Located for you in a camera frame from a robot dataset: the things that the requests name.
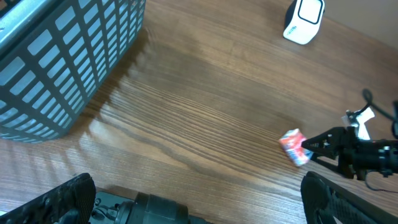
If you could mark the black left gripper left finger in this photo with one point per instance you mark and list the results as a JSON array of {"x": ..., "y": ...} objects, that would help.
[{"x": 70, "y": 202}]

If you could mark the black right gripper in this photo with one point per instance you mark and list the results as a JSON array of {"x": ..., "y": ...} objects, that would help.
[{"x": 356, "y": 157}]

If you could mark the grey plastic mesh basket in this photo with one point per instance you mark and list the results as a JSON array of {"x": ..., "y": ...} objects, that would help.
[{"x": 55, "y": 54}]

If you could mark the red orange small carton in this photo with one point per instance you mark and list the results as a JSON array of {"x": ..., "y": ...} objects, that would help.
[{"x": 291, "y": 143}]

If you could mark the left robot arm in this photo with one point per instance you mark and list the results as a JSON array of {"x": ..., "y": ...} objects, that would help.
[{"x": 145, "y": 208}]

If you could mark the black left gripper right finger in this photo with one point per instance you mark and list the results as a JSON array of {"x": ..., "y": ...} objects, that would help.
[{"x": 326, "y": 202}]

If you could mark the white barcode scanner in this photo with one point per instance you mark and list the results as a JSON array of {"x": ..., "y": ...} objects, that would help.
[{"x": 302, "y": 20}]

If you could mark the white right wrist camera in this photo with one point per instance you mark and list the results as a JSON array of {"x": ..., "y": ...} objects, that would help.
[{"x": 358, "y": 119}]

